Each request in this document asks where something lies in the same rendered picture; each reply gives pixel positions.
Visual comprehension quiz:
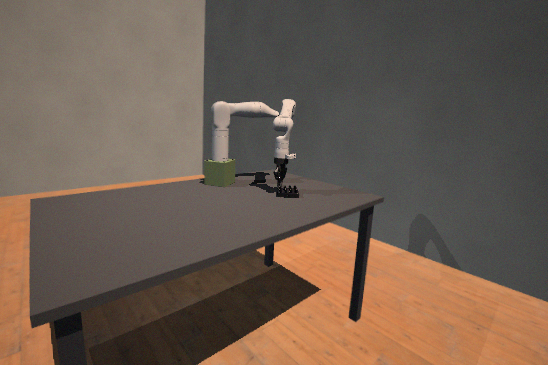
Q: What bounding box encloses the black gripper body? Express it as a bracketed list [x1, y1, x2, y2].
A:
[274, 157, 288, 174]

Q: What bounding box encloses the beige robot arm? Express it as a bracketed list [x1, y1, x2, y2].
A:
[212, 99, 296, 161]

